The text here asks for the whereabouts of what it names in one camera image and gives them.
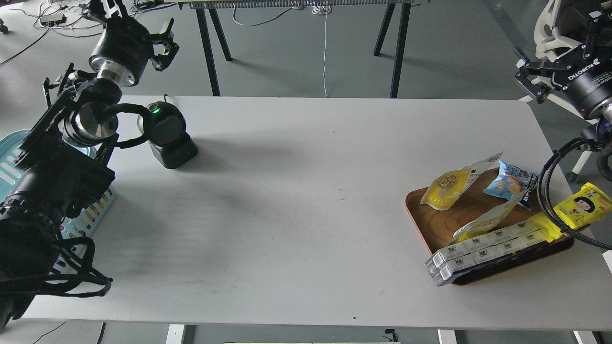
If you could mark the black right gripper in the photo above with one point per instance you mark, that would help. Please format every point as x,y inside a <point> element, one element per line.
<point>586,77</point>

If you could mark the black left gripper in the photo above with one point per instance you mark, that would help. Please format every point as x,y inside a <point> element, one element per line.
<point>123,42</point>

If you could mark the yellow white nut snack pouch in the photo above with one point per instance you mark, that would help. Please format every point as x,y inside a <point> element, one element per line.
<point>446,189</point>

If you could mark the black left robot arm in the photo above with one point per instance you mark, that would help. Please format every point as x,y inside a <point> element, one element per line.
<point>87,113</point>

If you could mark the blue chip snack bag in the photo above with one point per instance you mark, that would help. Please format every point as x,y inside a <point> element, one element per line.
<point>511,181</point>

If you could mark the yellow cartoon face snack bag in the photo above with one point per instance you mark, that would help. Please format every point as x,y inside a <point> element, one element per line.
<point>588,205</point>

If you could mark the light blue plastic basket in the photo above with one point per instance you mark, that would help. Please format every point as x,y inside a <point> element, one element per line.
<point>52,199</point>

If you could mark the white office chair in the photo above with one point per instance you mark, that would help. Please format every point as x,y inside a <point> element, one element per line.
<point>559,43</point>

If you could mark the black barcode scanner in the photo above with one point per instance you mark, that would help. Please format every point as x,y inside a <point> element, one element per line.
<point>171,145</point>

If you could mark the yellow white flat pouch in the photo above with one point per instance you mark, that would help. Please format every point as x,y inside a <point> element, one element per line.
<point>487,221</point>

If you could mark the brown wooden tray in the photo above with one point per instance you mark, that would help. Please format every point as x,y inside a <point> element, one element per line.
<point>437,227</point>

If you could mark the floor power strip with cables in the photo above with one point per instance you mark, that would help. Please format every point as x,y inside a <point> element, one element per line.
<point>93,13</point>

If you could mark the black background table frame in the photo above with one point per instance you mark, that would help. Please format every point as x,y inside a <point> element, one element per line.
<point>234,28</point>

